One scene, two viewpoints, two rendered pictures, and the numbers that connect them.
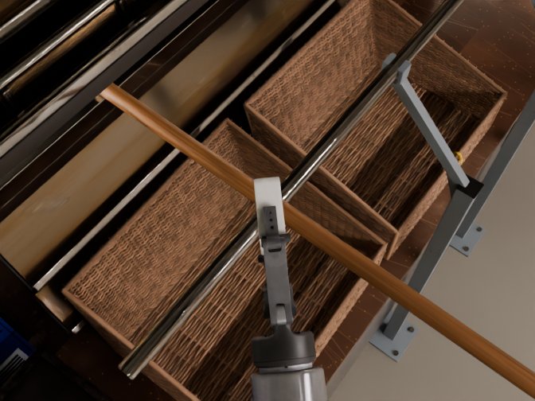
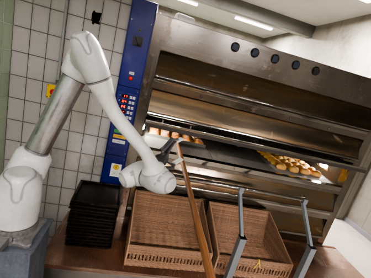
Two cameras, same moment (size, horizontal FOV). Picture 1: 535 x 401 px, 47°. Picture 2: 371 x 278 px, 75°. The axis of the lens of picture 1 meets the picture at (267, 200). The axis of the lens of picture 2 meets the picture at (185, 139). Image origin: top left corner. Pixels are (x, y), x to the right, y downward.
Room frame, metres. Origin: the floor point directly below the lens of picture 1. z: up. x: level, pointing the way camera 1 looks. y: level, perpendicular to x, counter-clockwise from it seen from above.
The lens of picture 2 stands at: (-0.62, -0.90, 1.77)
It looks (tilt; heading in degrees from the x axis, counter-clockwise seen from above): 14 degrees down; 41
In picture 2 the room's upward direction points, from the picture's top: 15 degrees clockwise
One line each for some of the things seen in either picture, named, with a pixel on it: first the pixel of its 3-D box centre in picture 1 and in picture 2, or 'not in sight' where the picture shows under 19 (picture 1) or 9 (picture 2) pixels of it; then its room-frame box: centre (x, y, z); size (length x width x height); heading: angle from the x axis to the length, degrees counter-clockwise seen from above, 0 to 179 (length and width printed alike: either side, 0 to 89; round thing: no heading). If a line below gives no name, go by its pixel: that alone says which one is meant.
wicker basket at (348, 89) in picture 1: (377, 115); (244, 238); (1.02, -0.29, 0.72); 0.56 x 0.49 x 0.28; 141
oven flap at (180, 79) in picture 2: not in sight; (274, 94); (1.18, -0.07, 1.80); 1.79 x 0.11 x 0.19; 142
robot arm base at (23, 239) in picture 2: not in sight; (13, 228); (-0.39, 0.07, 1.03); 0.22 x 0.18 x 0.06; 54
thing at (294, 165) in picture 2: not in sight; (285, 159); (1.91, -0.08, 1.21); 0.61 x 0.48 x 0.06; 52
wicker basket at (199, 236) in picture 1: (236, 278); (168, 227); (0.56, 0.07, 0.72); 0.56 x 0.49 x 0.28; 144
